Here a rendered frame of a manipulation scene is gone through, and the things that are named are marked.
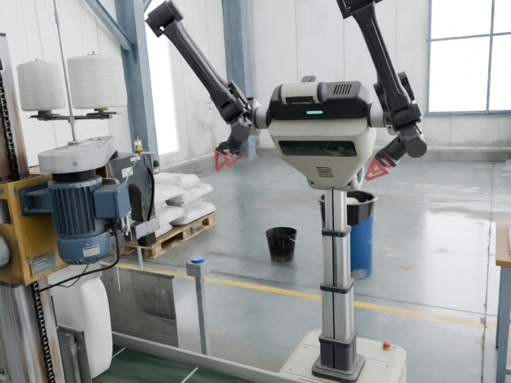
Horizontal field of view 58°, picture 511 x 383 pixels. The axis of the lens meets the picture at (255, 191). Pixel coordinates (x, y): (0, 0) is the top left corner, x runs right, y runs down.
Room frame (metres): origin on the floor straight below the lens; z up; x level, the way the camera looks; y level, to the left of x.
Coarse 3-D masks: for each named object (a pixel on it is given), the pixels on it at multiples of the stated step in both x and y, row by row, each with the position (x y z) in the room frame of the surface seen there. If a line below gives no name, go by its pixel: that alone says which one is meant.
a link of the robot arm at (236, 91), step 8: (160, 8) 1.56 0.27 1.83; (168, 8) 1.56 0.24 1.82; (152, 16) 1.57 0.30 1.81; (160, 16) 1.56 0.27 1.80; (168, 16) 1.57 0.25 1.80; (160, 24) 1.58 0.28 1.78; (168, 24) 1.64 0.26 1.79; (184, 32) 1.65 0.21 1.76; (192, 40) 1.68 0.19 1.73; (208, 64) 1.68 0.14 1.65; (216, 72) 1.71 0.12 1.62; (232, 80) 1.74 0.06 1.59; (232, 88) 1.71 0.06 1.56; (240, 96) 1.70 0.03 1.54
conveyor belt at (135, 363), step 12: (120, 348) 1.99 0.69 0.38; (120, 360) 1.89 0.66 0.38; (132, 360) 1.88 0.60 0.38; (144, 360) 1.88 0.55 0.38; (156, 360) 1.87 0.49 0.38; (168, 360) 1.86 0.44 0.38; (108, 372) 1.80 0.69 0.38; (120, 372) 1.79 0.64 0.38; (132, 372) 1.79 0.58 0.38; (144, 372) 1.78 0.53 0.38; (156, 372) 1.78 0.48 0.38; (168, 372) 1.77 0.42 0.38; (180, 372) 1.77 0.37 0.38; (192, 372) 1.76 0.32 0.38; (204, 372) 1.76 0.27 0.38; (216, 372) 1.75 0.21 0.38
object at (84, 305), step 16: (64, 272) 1.85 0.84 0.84; (80, 272) 1.82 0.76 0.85; (96, 272) 1.78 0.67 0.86; (64, 288) 1.77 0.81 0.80; (80, 288) 1.76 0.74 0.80; (96, 288) 1.81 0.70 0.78; (64, 304) 1.77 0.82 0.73; (80, 304) 1.75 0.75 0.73; (96, 304) 1.78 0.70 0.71; (64, 320) 1.78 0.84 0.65; (80, 320) 1.75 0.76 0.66; (96, 320) 1.77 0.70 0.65; (96, 336) 1.76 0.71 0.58; (96, 352) 1.76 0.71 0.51; (112, 352) 1.84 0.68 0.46; (96, 368) 1.75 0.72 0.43
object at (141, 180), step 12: (120, 156) 1.73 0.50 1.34; (132, 156) 1.74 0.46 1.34; (144, 156) 1.80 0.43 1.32; (108, 168) 1.62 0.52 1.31; (120, 168) 1.68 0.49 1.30; (144, 168) 1.79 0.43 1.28; (120, 180) 1.67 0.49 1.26; (132, 180) 1.72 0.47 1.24; (144, 180) 1.78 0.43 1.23; (132, 192) 1.78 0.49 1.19; (144, 192) 1.78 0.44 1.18; (132, 204) 1.78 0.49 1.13; (144, 204) 1.77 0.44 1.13; (132, 216) 1.79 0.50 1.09; (144, 216) 1.77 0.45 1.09
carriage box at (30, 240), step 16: (32, 176) 1.44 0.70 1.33; (48, 176) 1.41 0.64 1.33; (0, 192) 1.29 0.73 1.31; (16, 192) 1.31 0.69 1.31; (16, 208) 1.29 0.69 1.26; (0, 224) 1.31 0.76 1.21; (16, 224) 1.29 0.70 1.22; (32, 224) 1.34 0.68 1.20; (48, 224) 1.38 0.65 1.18; (16, 240) 1.28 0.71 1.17; (32, 240) 1.33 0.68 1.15; (48, 240) 1.38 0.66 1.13; (16, 256) 1.29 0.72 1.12; (32, 256) 1.32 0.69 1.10; (0, 272) 1.33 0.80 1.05; (16, 272) 1.30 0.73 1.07; (32, 272) 1.31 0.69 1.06; (48, 272) 1.36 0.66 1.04
